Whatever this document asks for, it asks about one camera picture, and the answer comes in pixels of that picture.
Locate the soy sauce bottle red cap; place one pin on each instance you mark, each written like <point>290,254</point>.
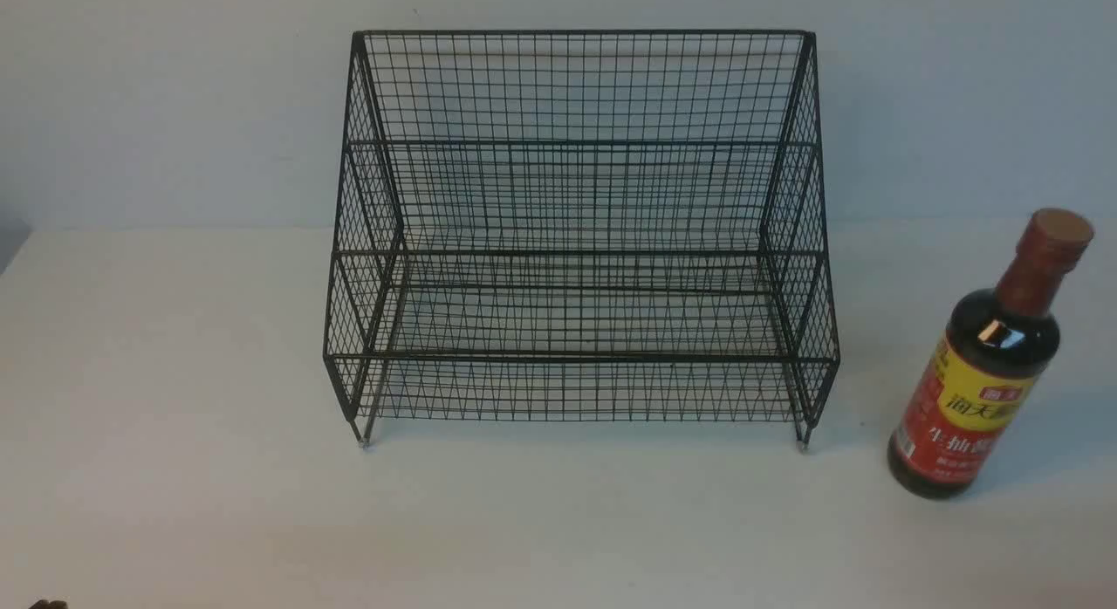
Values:
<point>996,345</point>

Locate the small dark object at edge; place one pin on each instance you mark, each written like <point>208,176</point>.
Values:
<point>50,604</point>

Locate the black wire mesh shelf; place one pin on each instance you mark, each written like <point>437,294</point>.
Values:
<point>582,225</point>

